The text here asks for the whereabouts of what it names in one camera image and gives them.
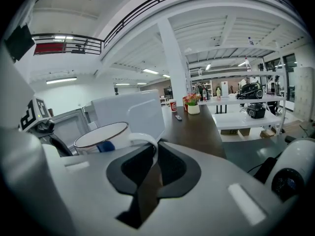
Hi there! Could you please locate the small black appliance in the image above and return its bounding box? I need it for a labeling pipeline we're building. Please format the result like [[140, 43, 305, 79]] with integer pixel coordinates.
[[246, 103, 267, 119]]

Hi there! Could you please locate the black cable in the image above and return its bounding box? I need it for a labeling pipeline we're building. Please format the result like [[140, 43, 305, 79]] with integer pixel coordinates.
[[247, 151, 283, 175]]

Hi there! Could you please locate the large black appliance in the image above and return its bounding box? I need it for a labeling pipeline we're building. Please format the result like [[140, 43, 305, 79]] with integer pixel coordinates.
[[236, 81, 265, 100]]

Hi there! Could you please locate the cardboard box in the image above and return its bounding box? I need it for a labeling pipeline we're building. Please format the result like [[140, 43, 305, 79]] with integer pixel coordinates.
[[260, 129, 277, 139]]

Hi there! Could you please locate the red banner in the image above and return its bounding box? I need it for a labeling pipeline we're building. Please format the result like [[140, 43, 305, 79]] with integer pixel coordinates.
[[34, 43, 65, 55]]

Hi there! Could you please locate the white shelving unit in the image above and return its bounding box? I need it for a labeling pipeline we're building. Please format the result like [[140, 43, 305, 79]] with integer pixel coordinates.
[[186, 45, 289, 135]]

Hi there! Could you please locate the white locker cabinet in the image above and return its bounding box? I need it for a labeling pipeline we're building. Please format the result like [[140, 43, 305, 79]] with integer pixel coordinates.
[[293, 67, 315, 123]]

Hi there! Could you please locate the white microwave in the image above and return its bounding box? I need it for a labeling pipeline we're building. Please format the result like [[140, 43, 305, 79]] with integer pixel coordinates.
[[50, 89, 166, 154]]

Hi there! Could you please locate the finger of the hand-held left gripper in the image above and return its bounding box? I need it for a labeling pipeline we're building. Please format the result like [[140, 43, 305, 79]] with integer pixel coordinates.
[[50, 137, 73, 157]]

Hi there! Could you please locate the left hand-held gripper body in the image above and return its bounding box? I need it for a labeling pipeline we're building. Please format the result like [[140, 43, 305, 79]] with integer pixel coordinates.
[[18, 96, 61, 157]]

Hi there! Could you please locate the white cup with brown rim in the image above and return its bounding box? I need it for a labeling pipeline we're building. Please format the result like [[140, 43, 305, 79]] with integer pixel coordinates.
[[73, 121, 159, 172]]

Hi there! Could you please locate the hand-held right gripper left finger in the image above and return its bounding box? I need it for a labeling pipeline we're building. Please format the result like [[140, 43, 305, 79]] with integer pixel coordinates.
[[49, 144, 158, 236]]

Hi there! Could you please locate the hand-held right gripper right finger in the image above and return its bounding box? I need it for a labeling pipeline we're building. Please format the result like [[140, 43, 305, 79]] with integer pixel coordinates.
[[141, 141, 290, 236]]

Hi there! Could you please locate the white pot with flowers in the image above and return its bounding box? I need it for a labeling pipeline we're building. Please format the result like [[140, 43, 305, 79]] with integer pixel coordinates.
[[182, 92, 202, 115]]

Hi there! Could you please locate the white card sign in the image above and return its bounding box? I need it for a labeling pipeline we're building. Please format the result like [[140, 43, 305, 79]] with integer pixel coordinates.
[[220, 80, 230, 98]]

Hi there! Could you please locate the black balcony railing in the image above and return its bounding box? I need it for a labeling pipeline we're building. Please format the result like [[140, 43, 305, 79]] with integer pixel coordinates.
[[31, 0, 300, 56]]

